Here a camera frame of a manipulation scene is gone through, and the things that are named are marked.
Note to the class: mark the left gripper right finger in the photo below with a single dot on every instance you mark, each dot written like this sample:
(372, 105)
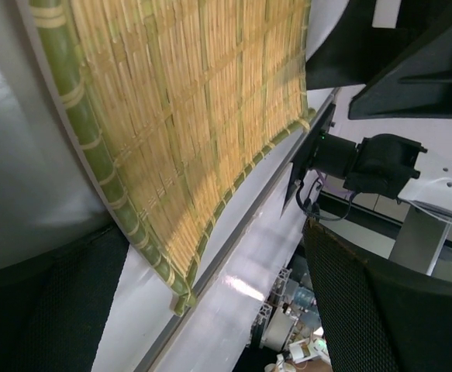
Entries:
(377, 315)

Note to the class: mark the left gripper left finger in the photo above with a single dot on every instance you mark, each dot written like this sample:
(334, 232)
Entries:
(54, 307)

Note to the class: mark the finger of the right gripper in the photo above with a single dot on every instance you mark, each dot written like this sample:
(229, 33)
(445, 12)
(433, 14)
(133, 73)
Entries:
(355, 51)
(417, 85)

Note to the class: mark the square bamboo mat tray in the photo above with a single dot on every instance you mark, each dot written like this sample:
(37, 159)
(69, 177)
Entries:
(172, 105)

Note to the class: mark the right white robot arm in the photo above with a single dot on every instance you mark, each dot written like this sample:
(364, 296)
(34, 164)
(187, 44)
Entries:
(388, 165)

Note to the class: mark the aluminium table edge rail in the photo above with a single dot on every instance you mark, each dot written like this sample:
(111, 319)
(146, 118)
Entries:
(253, 235)

